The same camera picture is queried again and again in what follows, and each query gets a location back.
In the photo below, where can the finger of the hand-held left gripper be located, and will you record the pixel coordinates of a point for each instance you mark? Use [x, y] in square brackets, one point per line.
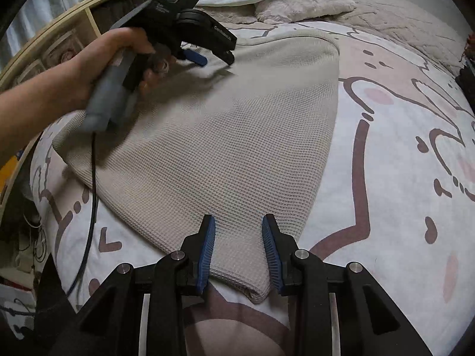
[224, 56]
[196, 59]

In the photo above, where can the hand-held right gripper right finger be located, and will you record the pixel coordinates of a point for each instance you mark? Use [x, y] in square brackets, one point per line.
[271, 252]

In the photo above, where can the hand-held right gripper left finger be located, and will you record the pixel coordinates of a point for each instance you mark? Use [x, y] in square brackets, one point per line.
[207, 252]

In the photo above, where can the beige waffle shirt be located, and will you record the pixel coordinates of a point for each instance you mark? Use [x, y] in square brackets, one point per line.
[222, 137]

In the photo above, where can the person's left forearm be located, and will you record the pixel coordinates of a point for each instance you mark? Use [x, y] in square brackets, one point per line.
[33, 115]

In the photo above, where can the dark folded clothes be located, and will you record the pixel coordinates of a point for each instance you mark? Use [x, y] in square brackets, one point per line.
[465, 79]

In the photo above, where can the person's left hand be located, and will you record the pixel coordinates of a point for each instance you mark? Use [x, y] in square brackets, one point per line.
[107, 50]

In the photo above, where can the wooden shelf unit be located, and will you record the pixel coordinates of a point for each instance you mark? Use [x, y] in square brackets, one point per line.
[92, 20]

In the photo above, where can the printed bed sheet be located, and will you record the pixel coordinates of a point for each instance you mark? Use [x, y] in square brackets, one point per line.
[389, 137]

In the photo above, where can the beige quilted blanket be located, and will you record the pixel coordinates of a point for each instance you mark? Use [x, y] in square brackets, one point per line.
[400, 18]

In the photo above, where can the red cloth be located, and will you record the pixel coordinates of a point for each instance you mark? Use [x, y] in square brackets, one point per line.
[470, 42]

